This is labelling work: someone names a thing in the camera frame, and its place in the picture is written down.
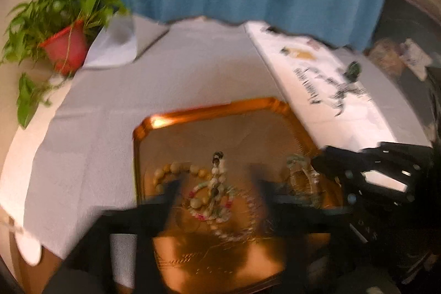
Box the brown crumpled bag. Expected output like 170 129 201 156
368 38 406 75

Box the silver chain necklace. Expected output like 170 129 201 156
213 191 260 244

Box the yellow bead bracelet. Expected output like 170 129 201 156
152 161 215 193

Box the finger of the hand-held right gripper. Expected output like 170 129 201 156
339 173 415 209
311 142 434 178

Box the potted plant with red pot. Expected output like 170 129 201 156
0 0 130 130

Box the gold metal tray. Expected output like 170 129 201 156
132 97 346 293

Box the white printed card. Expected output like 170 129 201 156
399 38 432 82

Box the white deer printed cloth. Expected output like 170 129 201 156
244 21 434 150

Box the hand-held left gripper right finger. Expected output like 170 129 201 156
253 177 348 294

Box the green and red bead bracelet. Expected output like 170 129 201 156
187 150 242 223

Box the grey tablecloth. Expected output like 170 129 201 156
21 14 432 261

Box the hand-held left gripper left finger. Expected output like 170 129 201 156
41 179 183 294

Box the pale blue folded cloth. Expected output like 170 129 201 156
84 16 139 69

